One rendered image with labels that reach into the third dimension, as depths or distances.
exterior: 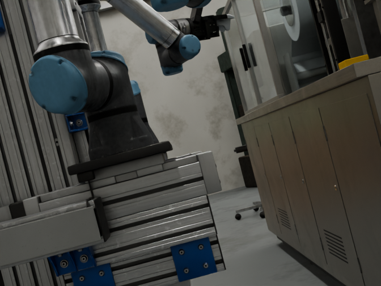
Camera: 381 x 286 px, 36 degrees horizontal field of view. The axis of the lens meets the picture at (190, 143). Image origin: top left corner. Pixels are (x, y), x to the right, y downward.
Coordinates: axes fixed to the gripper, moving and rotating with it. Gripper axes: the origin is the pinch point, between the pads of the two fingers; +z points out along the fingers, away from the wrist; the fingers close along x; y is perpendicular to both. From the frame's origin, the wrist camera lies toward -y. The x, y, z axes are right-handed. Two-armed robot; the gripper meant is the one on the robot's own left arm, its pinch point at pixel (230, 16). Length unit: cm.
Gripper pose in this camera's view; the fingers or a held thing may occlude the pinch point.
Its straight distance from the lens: 226.8
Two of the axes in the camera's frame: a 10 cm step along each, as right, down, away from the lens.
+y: 1.9, 9.8, 1.1
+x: 4.7, 0.1, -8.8
